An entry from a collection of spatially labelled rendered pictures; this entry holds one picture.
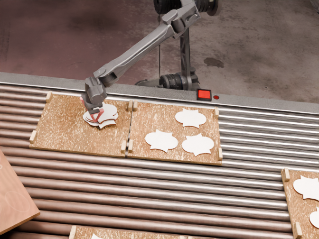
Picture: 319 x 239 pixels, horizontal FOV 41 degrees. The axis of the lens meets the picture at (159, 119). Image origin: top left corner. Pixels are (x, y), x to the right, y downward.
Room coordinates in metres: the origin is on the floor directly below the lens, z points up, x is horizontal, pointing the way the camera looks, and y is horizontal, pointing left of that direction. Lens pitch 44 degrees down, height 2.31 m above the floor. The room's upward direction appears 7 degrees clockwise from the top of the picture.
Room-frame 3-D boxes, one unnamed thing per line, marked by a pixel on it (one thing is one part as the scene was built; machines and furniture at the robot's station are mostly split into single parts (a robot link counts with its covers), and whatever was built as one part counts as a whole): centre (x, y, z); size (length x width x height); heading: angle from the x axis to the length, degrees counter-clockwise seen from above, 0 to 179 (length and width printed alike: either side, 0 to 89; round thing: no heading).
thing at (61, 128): (1.36, 0.34, 0.93); 0.41 x 0.35 x 0.02; 91
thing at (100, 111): (1.36, 0.29, 1.01); 0.07 x 0.07 x 0.09; 34
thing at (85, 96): (1.38, 0.31, 1.08); 0.10 x 0.07 x 0.07; 34
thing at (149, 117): (1.38, -0.08, 0.93); 0.41 x 0.35 x 0.02; 93
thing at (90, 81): (1.38, 0.30, 1.14); 0.07 x 0.06 x 0.07; 25
